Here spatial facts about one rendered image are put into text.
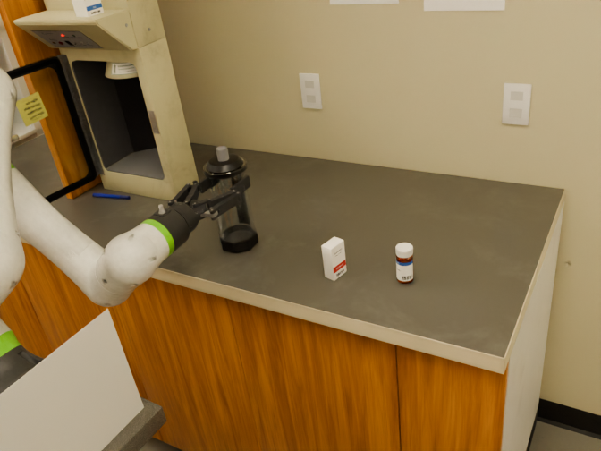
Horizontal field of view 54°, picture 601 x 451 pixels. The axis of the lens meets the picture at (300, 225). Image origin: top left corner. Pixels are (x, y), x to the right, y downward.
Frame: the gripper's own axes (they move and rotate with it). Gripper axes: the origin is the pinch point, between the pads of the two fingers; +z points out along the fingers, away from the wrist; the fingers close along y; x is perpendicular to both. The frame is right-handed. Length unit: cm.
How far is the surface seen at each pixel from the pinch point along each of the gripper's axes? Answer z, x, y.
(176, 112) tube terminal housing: 21.9, -7.0, 32.3
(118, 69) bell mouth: 16, -21, 45
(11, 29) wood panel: 5, -35, 70
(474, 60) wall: 57, -14, -45
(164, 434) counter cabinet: -15, 97, 39
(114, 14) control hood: 9, -38, 33
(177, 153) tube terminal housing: 18.0, 4.5, 32.2
